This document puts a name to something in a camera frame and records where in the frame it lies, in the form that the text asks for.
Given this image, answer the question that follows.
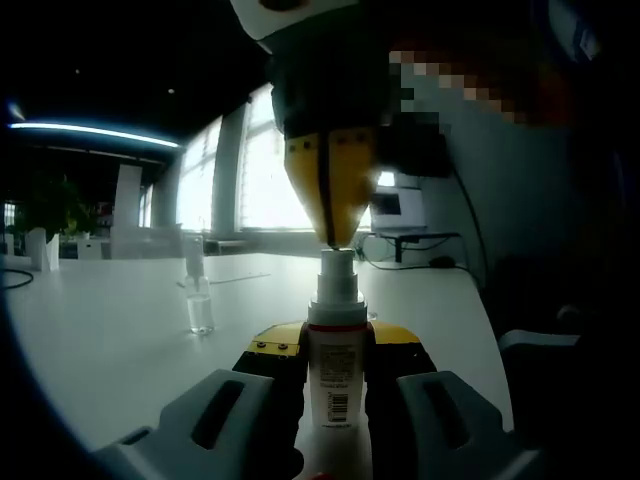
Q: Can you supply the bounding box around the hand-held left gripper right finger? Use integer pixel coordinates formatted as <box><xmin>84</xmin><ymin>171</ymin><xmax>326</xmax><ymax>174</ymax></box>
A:
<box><xmin>366</xmin><ymin>321</ymin><xmax>547</xmax><ymax>480</ymax></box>

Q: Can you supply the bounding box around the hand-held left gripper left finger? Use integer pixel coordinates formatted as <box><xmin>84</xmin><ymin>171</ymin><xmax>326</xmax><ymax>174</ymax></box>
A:
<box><xmin>89</xmin><ymin>322</ymin><xmax>307</xmax><ymax>480</ymax></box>

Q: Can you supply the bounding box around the white pump bottle red label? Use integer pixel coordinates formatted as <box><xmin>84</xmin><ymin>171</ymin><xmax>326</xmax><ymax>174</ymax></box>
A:
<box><xmin>304</xmin><ymin>247</ymin><xmax>370</xmax><ymax>431</ymax></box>

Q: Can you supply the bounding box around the narrow clear pump cover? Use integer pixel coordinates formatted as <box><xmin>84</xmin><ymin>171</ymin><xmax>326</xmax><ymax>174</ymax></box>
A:
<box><xmin>184</xmin><ymin>234</ymin><xmax>207</xmax><ymax>275</ymax></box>

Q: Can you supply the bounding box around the white framed screen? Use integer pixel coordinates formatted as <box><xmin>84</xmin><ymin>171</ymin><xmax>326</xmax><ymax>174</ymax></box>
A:
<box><xmin>372</xmin><ymin>186</ymin><xmax>430</xmax><ymax>234</ymax></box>

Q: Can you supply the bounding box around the black side table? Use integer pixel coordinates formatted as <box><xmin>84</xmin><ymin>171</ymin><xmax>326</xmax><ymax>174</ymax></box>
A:
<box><xmin>372</xmin><ymin>230</ymin><xmax>462</xmax><ymax>264</ymax></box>

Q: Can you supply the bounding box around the white office chair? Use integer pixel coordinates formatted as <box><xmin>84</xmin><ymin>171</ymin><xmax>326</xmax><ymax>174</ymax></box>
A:
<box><xmin>497</xmin><ymin>328</ymin><xmax>582</xmax><ymax>356</ymax></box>

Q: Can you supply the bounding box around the white low partition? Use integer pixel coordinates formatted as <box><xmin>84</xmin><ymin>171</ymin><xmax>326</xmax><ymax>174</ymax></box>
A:
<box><xmin>109</xmin><ymin>224</ymin><xmax>184</xmax><ymax>260</ymax></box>

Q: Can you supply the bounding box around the white pillar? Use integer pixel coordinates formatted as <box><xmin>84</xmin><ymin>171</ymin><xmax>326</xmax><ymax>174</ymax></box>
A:
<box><xmin>113</xmin><ymin>163</ymin><xmax>144</xmax><ymax>229</ymax></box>

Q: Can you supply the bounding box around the straight ceiling light strip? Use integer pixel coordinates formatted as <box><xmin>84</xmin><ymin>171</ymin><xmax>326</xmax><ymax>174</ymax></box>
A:
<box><xmin>7</xmin><ymin>121</ymin><xmax>184</xmax><ymax>149</ymax></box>

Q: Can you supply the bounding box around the small white storage box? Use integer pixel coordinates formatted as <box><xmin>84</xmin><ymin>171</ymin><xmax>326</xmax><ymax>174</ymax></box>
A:
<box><xmin>74</xmin><ymin>238</ymin><xmax>113</xmax><ymax>261</ymax></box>

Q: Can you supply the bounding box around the person's black shirt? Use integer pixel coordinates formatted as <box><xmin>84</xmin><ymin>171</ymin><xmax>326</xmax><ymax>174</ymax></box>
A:
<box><xmin>492</xmin><ymin>124</ymin><xmax>640</xmax><ymax>451</ymax></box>

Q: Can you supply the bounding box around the green plant in white pot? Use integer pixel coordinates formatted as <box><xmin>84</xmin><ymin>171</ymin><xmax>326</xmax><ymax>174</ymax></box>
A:
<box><xmin>8</xmin><ymin>174</ymin><xmax>97</xmax><ymax>273</ymax></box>

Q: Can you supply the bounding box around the white worn device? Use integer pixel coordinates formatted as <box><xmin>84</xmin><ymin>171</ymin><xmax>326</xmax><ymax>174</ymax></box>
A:
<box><xmin>544</xmin><ymin>0</ymin><xmax>606</xmax><ymax>64</ymax></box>

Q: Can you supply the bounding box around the wall-mounted monitor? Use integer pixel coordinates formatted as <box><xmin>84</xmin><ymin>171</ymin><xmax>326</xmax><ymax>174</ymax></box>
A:
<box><xmin>377</xmin><ymin>124</ymin><xmax>452</xmax><ymax>179</ymax></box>

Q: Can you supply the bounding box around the white table cable flap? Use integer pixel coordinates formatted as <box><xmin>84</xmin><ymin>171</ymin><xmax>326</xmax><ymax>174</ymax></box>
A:
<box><xmin>208</xmin><ymin>271</ymin><xmax>272</xmax><ymax>285</ymax></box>

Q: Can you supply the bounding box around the black hanging cable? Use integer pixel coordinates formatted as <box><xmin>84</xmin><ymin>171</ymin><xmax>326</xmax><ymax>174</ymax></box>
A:
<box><xmin>448</xmin><ymin>164</ymin><xmax>490</xmax><ymax>282</ymax></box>

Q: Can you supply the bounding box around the black table cable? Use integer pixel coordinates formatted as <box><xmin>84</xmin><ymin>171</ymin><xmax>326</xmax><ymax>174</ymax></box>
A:
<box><xmin>1</xmin><ymin>269</ymin><xmax>35</xmax><ymax>291</ymax></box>

